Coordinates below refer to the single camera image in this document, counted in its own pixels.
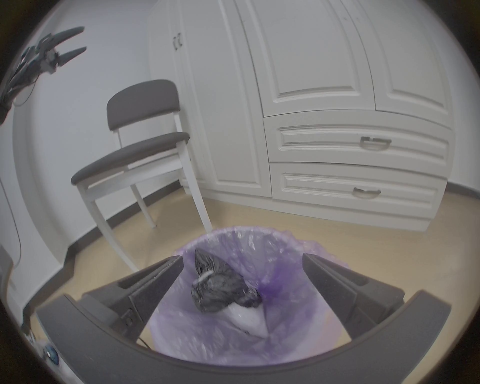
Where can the white trash bin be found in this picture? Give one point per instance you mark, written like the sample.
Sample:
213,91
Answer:
162,337

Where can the purple plastic bag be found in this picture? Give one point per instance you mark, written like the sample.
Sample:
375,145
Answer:
288,262

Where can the clear printed wrapper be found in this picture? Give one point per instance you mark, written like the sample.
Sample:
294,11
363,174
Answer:
251,320

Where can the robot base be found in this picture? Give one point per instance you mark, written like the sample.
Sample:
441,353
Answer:
47,350

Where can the black plastic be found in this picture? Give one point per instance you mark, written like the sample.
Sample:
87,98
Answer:
219,288

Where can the white wardrobe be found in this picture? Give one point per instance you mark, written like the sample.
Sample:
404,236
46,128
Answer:
318,75

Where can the white chair grey cushions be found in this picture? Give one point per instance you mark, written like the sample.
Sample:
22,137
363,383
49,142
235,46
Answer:
142,101

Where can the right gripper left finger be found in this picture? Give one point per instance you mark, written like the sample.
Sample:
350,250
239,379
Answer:
142,292

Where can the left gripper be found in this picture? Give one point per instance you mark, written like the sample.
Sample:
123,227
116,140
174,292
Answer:
48,56

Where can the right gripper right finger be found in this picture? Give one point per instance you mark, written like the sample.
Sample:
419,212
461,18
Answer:
352,296

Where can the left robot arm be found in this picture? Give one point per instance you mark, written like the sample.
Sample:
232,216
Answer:
17,77

